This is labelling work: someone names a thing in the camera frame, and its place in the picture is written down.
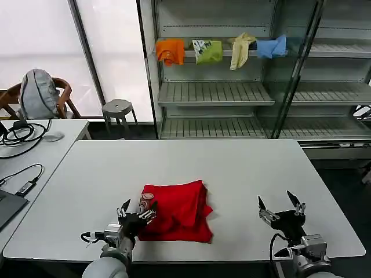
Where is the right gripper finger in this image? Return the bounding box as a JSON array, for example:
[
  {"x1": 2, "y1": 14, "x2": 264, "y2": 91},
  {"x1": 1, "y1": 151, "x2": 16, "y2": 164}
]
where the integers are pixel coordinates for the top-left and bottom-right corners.
[
  {"x1": 286, "y1": 190, "x2": 307, "y2": 217},
  {"x1": 257, "y1": 195, "x2": 281, "y2": 222}
]

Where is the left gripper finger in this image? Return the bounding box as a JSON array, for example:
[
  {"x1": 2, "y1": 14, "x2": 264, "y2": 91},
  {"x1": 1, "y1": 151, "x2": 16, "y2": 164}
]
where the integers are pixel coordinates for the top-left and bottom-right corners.
[
  {"x1": 135, "y1": 200, "x2": 159, "y2": 222},
  {"x1": 116, "y1": 199, "x2": 132, "y2": 218}
]

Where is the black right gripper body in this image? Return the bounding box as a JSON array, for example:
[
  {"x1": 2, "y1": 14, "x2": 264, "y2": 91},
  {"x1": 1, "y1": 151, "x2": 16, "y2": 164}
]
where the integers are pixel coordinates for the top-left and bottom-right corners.
[{"x1": 271, "y1": 210, "x2": 308, "y2": 246}]

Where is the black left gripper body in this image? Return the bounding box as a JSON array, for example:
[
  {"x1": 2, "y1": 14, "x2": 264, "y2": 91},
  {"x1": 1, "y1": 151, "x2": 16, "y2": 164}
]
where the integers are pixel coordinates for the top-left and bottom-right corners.
[{"x1": 118, "y1": 212, "x2": 150, "y2": 239}]

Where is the red shirt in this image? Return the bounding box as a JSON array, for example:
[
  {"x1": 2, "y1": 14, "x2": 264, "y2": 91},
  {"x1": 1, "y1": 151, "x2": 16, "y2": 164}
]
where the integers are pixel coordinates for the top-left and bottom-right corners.
[{"x1": 136, "y1": 179, "x2": 214, "y2": 244}]

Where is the pale grey computer mouse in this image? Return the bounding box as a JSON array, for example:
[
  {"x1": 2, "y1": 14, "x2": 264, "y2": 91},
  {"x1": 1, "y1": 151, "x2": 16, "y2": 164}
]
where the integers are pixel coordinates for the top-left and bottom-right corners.
[{"x1": 43, "y1": 131, "x2": 65, "y2": 142}]

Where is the grey plastic stool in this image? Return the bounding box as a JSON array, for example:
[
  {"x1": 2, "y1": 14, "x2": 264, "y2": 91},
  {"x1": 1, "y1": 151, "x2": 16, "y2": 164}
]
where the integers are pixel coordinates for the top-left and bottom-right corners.
[{"x1": 101, "y1": 98, "x2": 139, "y2": 134}]

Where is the dark grey laptop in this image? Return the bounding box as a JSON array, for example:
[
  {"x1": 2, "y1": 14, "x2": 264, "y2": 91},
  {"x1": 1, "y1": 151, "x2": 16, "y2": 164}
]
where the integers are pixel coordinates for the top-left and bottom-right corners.
[{"x1": 0, "y1": 189, "x2": 30, "y2": 229}]

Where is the black and white object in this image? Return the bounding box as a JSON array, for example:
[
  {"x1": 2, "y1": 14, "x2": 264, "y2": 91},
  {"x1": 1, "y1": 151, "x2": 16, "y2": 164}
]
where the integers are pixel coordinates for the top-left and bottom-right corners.
[{"x1": 353, "y1": 104, "x2": 371, "y2": 120}]

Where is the empty grey shelf rack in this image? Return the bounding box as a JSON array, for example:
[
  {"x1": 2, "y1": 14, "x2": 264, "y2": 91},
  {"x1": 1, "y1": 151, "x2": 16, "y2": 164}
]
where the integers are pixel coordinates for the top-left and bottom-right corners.
[{"x1": 272, "y1": 0, "x2": 371, "y2": 160}]

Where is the brown wooden chair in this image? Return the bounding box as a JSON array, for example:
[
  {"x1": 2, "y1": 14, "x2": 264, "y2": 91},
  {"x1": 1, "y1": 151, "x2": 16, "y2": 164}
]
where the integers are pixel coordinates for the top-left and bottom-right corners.
[{"x1": 0, "y1": 77, "x2": 82, "y2": 120}]

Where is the grey shelf rack with clothes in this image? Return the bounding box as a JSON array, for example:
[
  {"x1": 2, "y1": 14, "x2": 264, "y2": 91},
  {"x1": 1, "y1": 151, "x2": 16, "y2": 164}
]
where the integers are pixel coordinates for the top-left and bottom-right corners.
[{"x1": 136, "y1": 0, "x2": 290, "y2": 140}]

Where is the grey backpack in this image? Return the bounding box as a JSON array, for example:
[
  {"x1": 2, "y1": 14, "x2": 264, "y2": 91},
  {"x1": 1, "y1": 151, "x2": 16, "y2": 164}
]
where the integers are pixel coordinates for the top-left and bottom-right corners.
[{"x1": 19, "y1": 68, "x2": 61, "y2": 119}]

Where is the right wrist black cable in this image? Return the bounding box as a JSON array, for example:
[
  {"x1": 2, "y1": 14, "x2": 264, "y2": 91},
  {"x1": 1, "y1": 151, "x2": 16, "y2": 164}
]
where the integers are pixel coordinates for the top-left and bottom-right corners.
[{"x1": 269, "y1": 233, "x2": 293, "y2": 264}]

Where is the black cable with dongle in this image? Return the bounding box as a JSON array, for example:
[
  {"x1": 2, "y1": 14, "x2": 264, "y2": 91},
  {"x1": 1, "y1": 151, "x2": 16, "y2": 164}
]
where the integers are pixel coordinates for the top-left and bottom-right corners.
[{"x1": 0, "y1": 164, "x2": 44, "y2": 195}]

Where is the black coiled cable with adapter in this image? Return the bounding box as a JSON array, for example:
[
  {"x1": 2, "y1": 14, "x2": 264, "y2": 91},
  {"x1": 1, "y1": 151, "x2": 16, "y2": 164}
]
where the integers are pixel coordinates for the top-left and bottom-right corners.
[{"x1": 0, "y1": 118, "x2": 52, "y2": 159}]

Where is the dark window frame post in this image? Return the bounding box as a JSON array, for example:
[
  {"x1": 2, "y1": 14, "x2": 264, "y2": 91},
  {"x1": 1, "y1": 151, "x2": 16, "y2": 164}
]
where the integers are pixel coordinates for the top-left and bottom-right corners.
[{"x1": 67, "y1": 0, "x2": 106, "y2": 105}]

